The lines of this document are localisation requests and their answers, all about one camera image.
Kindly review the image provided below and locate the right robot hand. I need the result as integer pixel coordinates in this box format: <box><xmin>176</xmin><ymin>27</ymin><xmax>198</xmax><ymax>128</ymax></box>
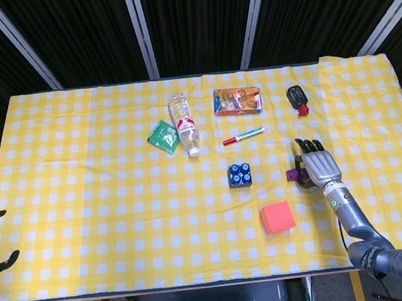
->
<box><xmin>289</xmin><ymin>133</ymin><xmax>345</xmax><ymax>191</ymax></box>

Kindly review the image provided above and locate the purple toy brick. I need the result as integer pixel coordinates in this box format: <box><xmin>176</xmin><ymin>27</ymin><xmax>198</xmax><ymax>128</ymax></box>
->
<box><xmin>285</xmin><ymin>166</ymin><xmax>310</xmax><ymax>184</ymax></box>

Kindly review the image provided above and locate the orange cube block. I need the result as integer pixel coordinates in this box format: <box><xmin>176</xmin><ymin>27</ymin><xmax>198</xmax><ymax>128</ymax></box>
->
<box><xmin>259</xmin><ymin>199</ymin><xmax>299</xmax><ymax>237</ymax></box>

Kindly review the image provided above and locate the blue toy brick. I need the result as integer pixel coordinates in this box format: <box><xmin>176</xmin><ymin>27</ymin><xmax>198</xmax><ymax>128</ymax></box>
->
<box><xmin>226</xmin><ymin>161</ymin><xmax>254</xmax><ymax>189</ymax></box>

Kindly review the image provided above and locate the black key fob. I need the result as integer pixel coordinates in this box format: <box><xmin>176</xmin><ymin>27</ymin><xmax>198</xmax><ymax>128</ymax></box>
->
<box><xmin>285</xmin><ymin>84</ymin><xmax>310</xmax><ymax>110</ymax></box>

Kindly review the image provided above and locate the red capped marker pen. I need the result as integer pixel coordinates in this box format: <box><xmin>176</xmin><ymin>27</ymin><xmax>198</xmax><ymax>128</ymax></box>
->
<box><xmin>221</xmin><ymin>125</ymin><xmax>267</xmax><ymax>147</ymax></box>

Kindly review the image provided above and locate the orange snack package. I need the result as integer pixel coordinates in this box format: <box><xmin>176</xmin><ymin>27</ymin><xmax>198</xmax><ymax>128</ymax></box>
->
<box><xmin>210</xmin><ymin>83</ymin><xmax>266</xmax><ymax>120</ymax></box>

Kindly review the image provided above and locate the yellow checkered tablecloth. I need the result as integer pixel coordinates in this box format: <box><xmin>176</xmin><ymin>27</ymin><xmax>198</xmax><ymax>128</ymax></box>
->
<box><xmin>0</xmin><ymin>45</ymin><xmax>402</xmax><ymax>301</ymax></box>

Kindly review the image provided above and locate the clear plastic water bottle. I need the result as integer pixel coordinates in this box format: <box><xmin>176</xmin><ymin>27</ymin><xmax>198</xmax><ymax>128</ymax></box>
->
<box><xmin>166</xmin><ymin>90</ymin><xmax>203</xmax><ymax>160</ymax></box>

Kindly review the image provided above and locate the green foil packet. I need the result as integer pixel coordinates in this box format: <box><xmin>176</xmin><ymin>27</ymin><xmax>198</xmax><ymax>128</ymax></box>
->
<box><xmin>145</xmin><ymin>117</ymin><xmax>182</xmax><ymax>158</ymax></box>

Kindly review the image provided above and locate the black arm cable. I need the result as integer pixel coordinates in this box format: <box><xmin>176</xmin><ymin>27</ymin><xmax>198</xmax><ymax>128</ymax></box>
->
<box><xmin>336</xmin><ymin>216</ymin><xmax>350</xmax><ymax>254</ymax></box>

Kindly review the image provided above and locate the grey partition post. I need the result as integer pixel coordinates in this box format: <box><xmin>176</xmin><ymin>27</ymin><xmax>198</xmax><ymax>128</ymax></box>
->
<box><xmin>232</xmin><ymin>0</ymin><xmax>281</xmax><ymax>70</ymax></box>
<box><xmin>0</xmin><ymin>0</ymin><xmax>64</xmax><ymax>97</ymax></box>
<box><xmin>122</xmin><ymin>0</ymin><xmax>162</xmax><ymax>82</ymax></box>
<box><xmin>349</xmin><ymin>0</ymin><xmax>402</xmax><ymax>57</ymax></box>

